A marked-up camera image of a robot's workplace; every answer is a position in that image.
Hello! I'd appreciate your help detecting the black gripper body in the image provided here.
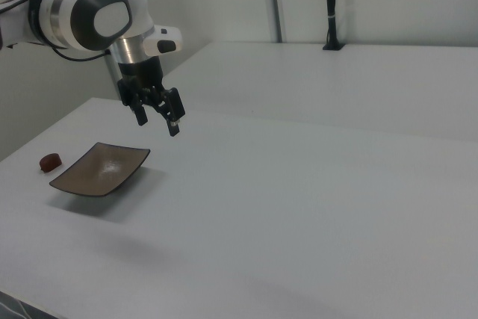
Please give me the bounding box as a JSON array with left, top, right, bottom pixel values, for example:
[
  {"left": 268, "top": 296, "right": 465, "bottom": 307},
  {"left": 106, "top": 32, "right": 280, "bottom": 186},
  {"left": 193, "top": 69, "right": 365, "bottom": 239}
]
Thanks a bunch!
[{"left": 118, "top": 58, "right": 165, "bottom": 93}]

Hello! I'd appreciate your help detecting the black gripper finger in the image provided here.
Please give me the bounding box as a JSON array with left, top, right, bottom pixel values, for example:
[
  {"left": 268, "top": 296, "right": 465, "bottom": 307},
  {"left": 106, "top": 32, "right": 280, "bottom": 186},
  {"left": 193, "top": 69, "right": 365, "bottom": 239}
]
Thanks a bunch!
[
  {"left": 141, "top": 86, "right": 187, "bottom": 137},
  {"left": 117, "top": 78, "right": 149, "bottom": 127}
]

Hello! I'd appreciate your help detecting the small round brown food item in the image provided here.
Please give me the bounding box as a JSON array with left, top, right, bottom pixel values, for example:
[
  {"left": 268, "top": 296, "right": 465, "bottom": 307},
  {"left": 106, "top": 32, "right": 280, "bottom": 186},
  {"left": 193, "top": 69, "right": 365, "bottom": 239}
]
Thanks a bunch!
[{"left": 39, "top": 152, "right": 64, "bottom": 173}]

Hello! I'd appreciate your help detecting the square brown ceramic plate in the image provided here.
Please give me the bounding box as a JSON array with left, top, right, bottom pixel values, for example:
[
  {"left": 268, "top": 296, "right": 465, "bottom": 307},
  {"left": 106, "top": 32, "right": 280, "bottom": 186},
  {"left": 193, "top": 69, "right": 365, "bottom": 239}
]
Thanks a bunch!
[{"left": 49, "top": 141, "right": 152, "bottom": 198}]

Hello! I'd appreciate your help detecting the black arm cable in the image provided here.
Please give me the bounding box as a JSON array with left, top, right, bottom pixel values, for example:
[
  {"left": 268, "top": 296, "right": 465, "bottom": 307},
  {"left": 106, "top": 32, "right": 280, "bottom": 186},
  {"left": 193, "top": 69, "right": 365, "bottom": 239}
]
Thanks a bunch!
[{"left": 47, "top": 37, "right": 114, "bottom": 62}]

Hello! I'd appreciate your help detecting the grey vertical wall profile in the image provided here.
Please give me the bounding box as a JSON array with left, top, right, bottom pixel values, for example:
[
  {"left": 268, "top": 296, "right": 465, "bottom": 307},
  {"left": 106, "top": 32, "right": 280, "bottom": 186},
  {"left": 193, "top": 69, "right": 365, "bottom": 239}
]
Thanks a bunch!
[{"left": 267, "top": 0, "right": 288, "bottom": 43}]

